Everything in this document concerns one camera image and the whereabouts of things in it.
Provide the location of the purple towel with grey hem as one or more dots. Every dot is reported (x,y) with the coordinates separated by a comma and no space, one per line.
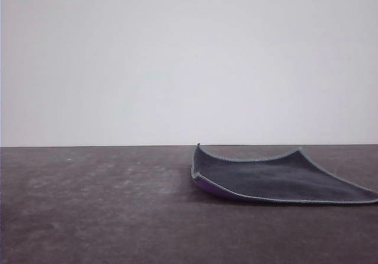
(265,178)

